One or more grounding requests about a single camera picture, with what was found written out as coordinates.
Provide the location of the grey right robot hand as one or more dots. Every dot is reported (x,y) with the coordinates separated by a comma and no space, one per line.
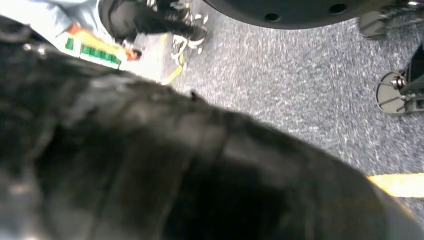
(132,165)

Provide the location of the yellow floor tape square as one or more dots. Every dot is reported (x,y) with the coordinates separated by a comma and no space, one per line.
(400,185)
(174,74)

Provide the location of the chrome swivel stool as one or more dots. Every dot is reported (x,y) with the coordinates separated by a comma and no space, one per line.
(179,44)

